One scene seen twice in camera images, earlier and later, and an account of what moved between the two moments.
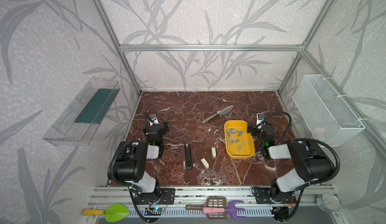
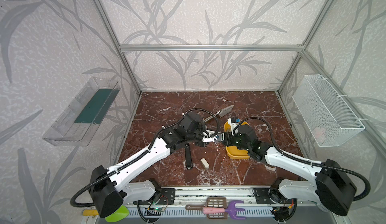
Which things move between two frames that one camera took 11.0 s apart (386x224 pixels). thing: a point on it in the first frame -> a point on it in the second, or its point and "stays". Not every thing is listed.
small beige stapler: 213,152 -> 211,136
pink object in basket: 319,132 stays
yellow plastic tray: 239,143 stays
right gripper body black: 259,129 -> 230,138
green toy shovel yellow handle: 114,213 stays
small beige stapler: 205,163 stays
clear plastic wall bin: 80,125 stays
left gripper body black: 154,127 -> 200,135
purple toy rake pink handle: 231,209 stays
